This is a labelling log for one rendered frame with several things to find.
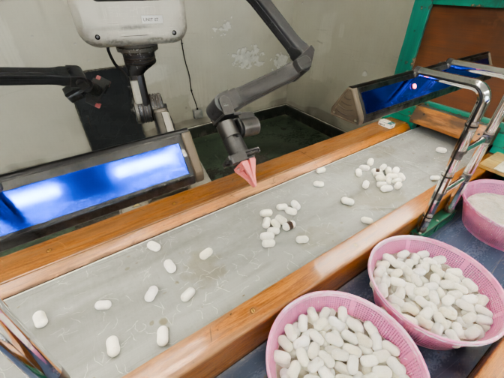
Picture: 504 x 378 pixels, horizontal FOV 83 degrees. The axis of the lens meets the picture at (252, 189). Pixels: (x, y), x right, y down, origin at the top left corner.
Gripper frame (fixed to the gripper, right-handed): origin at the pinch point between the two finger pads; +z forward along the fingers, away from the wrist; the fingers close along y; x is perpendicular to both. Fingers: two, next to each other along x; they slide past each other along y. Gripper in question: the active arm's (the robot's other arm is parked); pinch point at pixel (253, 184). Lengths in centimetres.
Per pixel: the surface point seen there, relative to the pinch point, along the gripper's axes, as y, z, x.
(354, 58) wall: 177, -81, 76
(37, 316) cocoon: -55, 9, 0
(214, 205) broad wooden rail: -10.4, 0.1, 8.4
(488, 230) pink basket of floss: 48, 39, -21
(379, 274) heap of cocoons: 10.0, 32.9, -17.4
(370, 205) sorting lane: 29.2, 19.8, -6.2
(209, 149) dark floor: 62, -74, 169
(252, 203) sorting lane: 0.2, 4.3, 6.8
